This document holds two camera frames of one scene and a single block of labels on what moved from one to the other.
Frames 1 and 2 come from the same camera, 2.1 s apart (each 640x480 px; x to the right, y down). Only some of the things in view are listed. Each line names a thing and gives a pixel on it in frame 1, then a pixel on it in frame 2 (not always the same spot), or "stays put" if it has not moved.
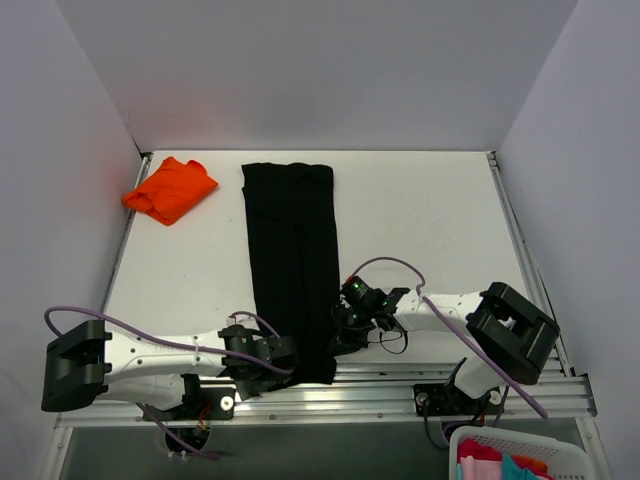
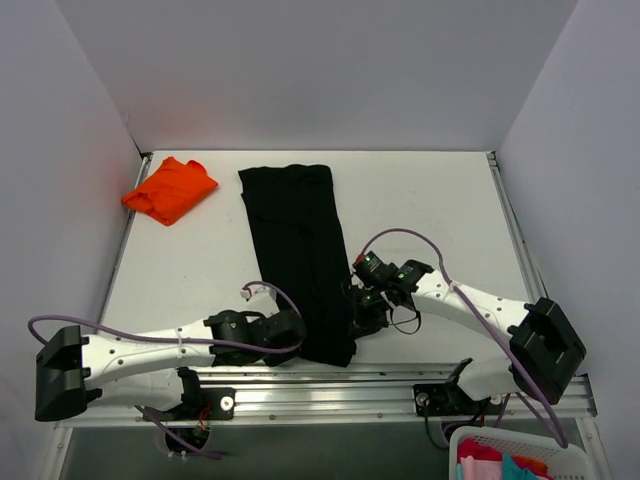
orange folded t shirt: x=172 y=190 stays put
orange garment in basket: x=537 y=467 stays put
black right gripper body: x=344 y=317 → x=364 y=308
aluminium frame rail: x=369 y=396 stays put
